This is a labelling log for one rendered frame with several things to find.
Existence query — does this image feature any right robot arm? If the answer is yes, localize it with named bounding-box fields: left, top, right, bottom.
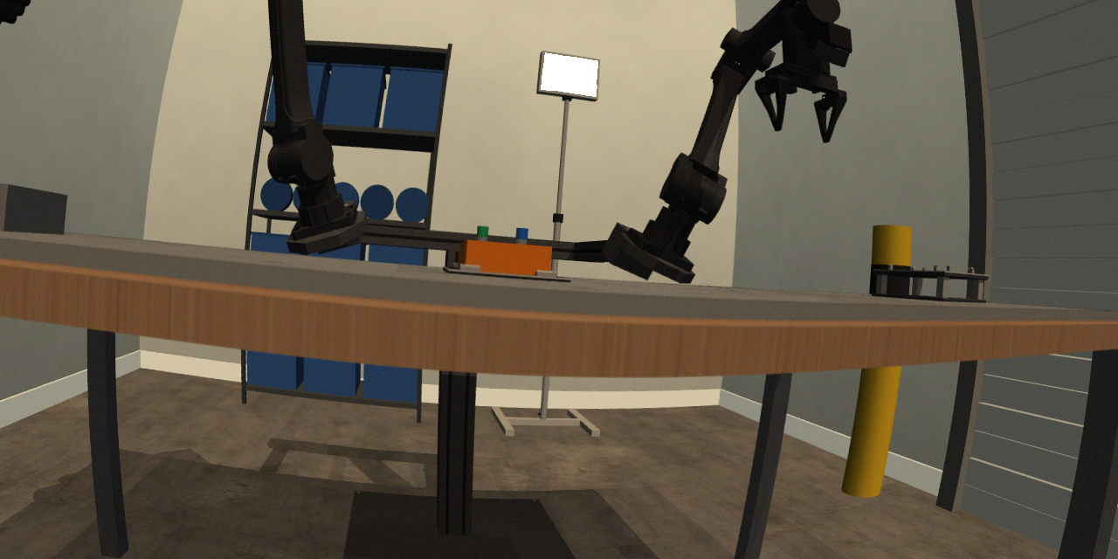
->
left=267, top=0, right=358, bottom=241

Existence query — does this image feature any grey slotted rack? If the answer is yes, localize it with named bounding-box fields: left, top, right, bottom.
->
left=0, top=183, right=67, bottom=235

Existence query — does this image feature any beige perforated plate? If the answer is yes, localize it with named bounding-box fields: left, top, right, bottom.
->
left=0, top=231, right=1118, bottom=321

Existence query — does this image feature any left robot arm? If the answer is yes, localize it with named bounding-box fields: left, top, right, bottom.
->
left=626, top=0, right=852, bottom=272

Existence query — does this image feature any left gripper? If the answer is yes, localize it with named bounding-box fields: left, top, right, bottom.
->
left=755, top=48, right=847, bottom=143

